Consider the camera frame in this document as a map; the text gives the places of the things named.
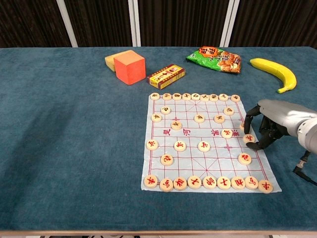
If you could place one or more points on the wooden chess piece dark character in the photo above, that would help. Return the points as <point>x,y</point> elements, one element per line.
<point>199,118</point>
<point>204,97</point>
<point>219,118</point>
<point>195,96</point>
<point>166,96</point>
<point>228,110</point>
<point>242,126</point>
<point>176,96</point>
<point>235,98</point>
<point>223,97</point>
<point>154,96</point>
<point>156,117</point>
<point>213,97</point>
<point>165,109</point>
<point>186,96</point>

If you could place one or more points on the translucent plastic chess board sheet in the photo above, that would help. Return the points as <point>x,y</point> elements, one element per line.
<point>190,161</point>

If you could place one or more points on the blue felt table cover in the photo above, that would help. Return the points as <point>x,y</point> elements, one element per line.
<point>74,124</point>

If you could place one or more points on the yellow sponge block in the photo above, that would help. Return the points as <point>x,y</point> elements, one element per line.
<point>109,63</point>

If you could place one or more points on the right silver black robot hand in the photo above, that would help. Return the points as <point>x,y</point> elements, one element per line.
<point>280,114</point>

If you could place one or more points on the dark slatted partition panel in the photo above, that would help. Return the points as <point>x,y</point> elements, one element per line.
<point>99,22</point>
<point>29,22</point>
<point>183,22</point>
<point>272,22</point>

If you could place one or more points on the green snack bag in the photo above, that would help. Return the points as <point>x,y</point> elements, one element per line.
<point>213,59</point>

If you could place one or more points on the yellow banana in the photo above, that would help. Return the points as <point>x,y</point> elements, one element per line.
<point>277,70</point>

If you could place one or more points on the orange foam cube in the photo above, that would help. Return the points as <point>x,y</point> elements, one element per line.
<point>128,70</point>

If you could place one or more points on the yellow red card box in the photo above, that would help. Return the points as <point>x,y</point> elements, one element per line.
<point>166,77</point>

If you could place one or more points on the white partition frame post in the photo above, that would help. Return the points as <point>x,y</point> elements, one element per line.
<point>135,22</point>
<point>67,22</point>
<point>229,22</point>

